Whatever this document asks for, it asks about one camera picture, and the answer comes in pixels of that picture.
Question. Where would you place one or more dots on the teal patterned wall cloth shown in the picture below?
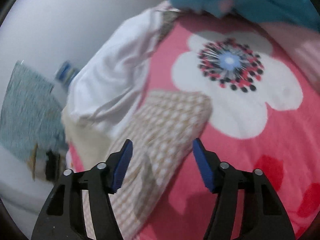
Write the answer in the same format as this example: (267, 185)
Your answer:
(31, 116)

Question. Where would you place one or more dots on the beige white checked knit coat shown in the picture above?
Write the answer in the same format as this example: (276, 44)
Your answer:
(162, 131)

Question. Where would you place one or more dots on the wooden armchair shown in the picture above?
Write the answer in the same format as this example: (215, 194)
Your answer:
(37, 166)

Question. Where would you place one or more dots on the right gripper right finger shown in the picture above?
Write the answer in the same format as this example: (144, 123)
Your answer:
(247, 206)

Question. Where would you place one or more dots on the white garment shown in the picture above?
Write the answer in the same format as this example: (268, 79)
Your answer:
(104, 95)

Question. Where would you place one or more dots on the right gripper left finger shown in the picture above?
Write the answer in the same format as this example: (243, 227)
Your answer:
(62, 215)

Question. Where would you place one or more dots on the blue water jug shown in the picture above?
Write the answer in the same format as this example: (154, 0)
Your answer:
(65, 74)

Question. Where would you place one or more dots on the black garment on chair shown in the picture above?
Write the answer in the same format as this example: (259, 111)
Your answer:
(53, 163)

